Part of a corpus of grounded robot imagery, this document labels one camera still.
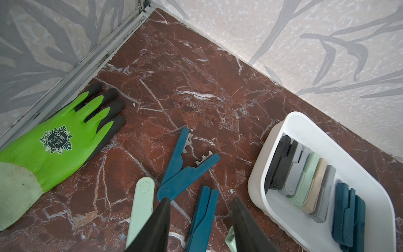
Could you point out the beige pruning pliers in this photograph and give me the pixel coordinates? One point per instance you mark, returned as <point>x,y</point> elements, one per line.
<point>315,188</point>

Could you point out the open teal pruning pliers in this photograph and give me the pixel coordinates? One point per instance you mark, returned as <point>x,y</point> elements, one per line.
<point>177,178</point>

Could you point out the mint pruning pliers diagonal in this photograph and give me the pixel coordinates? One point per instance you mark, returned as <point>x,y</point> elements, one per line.
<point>303,187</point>

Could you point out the white rectangular storage box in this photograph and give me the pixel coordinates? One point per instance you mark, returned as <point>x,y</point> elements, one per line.
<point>380,227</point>

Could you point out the black pruning pliers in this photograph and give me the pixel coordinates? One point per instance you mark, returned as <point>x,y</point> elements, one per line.
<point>288,158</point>
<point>281,151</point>

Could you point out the grey-blue pruning pliers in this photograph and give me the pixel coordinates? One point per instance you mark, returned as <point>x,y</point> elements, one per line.
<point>297,165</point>

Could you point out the grey pruning pliers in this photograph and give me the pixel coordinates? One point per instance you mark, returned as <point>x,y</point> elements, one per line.
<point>320,212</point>

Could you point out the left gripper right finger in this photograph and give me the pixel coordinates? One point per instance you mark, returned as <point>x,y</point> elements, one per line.
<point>249,237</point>

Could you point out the mint pruning pliers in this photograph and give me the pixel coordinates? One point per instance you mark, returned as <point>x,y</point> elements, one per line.
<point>230,240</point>
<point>142,207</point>

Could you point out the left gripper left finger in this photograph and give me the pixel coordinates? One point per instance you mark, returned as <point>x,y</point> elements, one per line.
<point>154,235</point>

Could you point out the teal pruning pliers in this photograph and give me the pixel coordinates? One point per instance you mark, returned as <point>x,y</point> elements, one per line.
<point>344,215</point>
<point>359,227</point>
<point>177,178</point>
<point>202,222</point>

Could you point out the green gardening glove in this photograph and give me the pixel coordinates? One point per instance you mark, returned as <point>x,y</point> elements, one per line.
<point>52,151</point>

